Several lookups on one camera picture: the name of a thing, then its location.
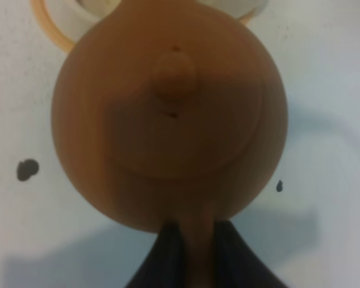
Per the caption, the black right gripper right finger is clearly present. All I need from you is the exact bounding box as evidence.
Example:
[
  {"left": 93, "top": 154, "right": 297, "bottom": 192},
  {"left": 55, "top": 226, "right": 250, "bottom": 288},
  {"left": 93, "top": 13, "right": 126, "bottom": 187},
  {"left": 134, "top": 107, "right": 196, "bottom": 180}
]
[{"left": 209, "top": 221, "right": 285, "bottom": 288}]

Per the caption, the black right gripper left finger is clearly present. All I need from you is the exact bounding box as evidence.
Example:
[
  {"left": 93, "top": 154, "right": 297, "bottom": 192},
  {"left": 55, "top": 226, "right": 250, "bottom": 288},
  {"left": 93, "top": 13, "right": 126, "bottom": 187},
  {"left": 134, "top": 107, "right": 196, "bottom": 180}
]
[{"left": 126, "top": 223, "right": 185, "bottom": 288}]

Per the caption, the brown clay teapot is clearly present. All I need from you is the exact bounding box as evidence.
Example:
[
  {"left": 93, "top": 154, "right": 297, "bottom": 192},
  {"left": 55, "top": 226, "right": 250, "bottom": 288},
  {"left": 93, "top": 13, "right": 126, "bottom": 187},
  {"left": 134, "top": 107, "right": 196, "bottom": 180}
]
[{"left": 52, "top": 1, "right": 288, "bottom": 287}]

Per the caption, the white far teacup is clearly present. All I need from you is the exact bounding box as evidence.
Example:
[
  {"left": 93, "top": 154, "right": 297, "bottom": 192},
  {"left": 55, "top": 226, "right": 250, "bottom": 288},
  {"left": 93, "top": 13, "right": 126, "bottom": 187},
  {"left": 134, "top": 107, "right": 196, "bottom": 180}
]
[{"left": 71, "top": 0, "right": 265, "bottom": 22}]

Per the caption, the orange far cup coaster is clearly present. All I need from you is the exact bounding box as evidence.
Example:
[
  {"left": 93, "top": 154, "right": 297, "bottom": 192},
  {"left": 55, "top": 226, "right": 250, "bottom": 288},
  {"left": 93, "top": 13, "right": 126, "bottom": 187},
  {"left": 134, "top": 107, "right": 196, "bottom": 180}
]
[{"left": 30, "top": 0, "right": 259, "bottom": 52}]

